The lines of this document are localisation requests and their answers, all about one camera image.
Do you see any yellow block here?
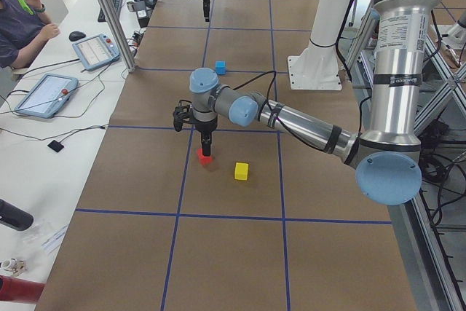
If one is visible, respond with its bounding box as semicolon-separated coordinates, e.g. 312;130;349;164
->
234;162;249;181

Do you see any far teach pendant tablet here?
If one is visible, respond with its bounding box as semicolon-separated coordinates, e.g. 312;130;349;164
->
72;34;120;71

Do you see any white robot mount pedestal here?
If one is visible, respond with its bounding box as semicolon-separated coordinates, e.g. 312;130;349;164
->
288;0;352;91

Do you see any blue block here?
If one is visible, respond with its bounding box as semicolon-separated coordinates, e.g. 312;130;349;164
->
215;60;226;75

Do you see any black keyboard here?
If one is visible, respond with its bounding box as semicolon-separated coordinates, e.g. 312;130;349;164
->
97;0;123;23

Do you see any teach pendant tablet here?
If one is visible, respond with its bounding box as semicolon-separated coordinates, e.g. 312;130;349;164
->
72;34;120;71
14;74;79;119

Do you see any brown paper table cover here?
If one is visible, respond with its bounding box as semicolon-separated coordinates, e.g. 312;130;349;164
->
34;0;466;311

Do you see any near teach pendant tablet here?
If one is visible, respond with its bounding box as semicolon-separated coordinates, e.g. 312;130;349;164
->
14;74;79;119

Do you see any red block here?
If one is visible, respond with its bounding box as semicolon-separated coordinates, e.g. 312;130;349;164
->
197;149;213;166

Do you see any red cylinder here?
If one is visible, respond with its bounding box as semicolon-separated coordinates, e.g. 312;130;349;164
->
1;275;45;304

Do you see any aluminium frame post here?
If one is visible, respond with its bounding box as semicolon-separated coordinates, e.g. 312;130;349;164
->
98;0;135;73

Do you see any black computer mouse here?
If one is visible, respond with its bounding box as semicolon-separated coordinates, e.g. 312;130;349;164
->
68;31;87;42

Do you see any seated person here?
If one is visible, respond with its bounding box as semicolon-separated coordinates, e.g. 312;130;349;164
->
1;0;60;69

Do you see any small black square pad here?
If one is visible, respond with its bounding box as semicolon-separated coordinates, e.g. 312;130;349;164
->
47;140;64;153

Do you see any green grabber tool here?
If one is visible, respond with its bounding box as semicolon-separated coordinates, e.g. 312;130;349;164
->
17;0;34;15

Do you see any black cylinder bottle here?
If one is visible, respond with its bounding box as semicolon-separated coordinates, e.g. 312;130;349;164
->
1;200;33;231

